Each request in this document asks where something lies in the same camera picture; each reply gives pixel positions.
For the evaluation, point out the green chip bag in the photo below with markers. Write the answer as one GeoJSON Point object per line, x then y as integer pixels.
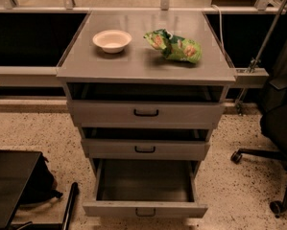
{"type": "Point", "coordinates": [174, 47]}

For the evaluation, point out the grey bottom drawer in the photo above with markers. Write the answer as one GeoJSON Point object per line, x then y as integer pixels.
{"type": "Point", "coordinates": [145, 189]}

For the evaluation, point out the black backpack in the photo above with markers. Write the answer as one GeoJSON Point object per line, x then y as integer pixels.
{"type": "Point", "coordinates": [41, 186]}

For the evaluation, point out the grey drawer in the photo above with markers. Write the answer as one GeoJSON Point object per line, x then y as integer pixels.
{"type": "Point", "coordinates": [145, 189]}
{"type": "Point", "coordinates": [94, 104]}
{"type": "Point", "coordinates": [145, 143]}

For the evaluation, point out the white bowl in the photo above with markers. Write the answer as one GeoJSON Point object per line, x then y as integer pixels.
{"type": "Point", "coordinates": [112, 41]}

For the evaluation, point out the black office chair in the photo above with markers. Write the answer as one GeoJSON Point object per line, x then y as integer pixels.
{"type": "Point", "coordinates": [273, 122]}

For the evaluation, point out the grey drawer cabinet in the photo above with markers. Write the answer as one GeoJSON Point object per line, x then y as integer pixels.
{"type": "Point", "coordinates": [139, 62]}

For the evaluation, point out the grey top drawer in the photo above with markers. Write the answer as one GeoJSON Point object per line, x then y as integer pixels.
{"type": "Point", "coordinates": [94, 104]}

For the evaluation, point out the grey middle drawer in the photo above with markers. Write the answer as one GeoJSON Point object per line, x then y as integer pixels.
{"type": "Point", "coordinates": [145, 143]}

